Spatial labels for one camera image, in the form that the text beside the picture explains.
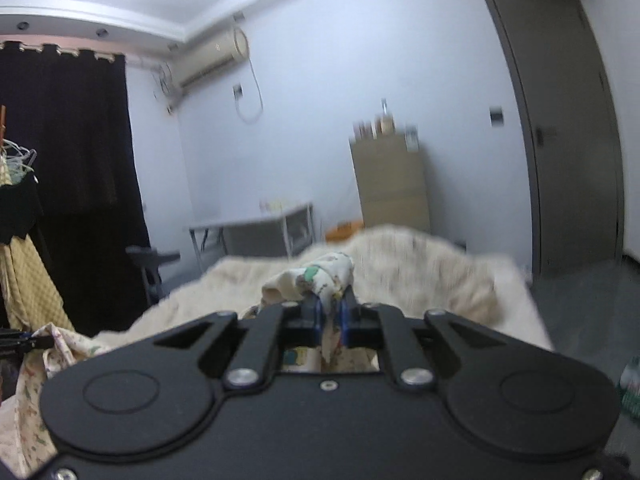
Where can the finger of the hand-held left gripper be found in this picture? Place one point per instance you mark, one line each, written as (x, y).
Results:
(20, 343)

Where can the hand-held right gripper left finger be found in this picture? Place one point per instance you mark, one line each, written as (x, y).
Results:
(313, 322)

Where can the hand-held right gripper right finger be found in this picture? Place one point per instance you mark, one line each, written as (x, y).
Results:
(345, 325)

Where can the white patterned bed sheet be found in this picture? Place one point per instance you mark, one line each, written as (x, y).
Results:
(310, 275)

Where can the yellow checked garment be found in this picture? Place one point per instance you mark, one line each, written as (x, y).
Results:
(30, 285)

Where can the orange box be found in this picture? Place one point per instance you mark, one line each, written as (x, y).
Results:
(345, 232)

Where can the cream fluffy blanket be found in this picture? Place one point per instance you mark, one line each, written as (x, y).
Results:
(425, 270)

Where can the white desk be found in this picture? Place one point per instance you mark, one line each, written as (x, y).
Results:
(240, 222)

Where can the black hanging garment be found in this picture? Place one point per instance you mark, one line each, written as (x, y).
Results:
(20, 210)

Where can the tall beige cabinet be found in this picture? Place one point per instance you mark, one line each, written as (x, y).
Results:
(390, 185)

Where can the grey chair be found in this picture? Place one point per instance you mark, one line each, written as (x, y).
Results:
(150, 255)

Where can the dark small bottles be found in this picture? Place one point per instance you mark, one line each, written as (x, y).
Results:
(363, 131)

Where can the small white box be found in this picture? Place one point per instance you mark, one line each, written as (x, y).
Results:
(411, 138)

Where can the brown bottle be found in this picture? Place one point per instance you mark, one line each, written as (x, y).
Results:
(385, 122)

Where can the black curtain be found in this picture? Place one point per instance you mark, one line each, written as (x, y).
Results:
(75, 135)

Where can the air conditioner pipes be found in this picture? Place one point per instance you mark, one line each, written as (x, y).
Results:
(167, 85)

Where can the grey low cabinet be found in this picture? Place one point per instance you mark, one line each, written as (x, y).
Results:
(565, 135)

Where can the wall power outlet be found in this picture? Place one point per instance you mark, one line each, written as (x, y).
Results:
(238, 91)

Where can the wall light switch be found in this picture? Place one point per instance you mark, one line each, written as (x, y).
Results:
(496, 116)

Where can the beige wall air conditioner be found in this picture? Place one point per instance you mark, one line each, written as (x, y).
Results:
(210, 57)

